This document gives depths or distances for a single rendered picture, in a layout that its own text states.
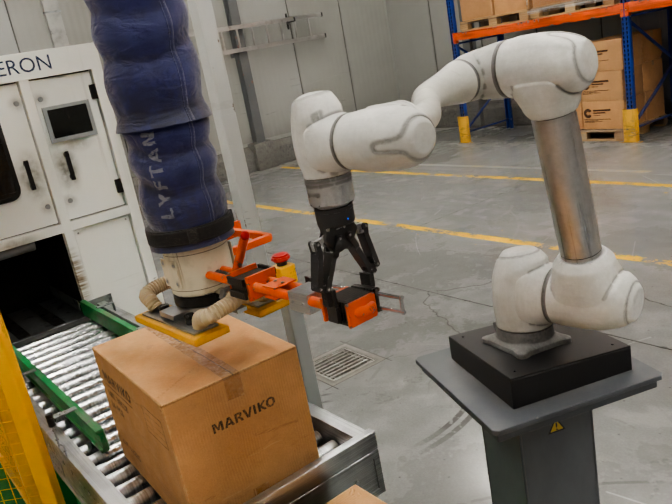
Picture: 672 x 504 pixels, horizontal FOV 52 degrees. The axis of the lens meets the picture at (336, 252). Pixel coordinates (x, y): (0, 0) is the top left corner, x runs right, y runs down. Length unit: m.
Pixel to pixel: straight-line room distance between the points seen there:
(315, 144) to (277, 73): 10.93
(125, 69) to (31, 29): 9.02
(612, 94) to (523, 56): 7.72
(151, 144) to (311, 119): 0.56
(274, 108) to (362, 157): 10.92
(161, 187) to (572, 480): 1.39
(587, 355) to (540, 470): 0.37
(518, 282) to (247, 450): 0.85
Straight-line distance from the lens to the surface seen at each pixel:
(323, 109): 1.26
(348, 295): 1.36
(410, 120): 1.14
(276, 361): 1.91
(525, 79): 1.60
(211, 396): 1.84
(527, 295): 1.89
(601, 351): 1.97
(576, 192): 1.71
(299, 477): 2.00
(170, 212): 1.73
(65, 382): 3.26
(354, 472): 2.13
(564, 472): 2.15
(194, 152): 1.72
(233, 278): 1.62
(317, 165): 1.26
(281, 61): 12.23
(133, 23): 1.69
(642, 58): 9.57
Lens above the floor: 1.70
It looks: 16 degrees down
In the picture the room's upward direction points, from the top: 11 degrees counter-clockwise
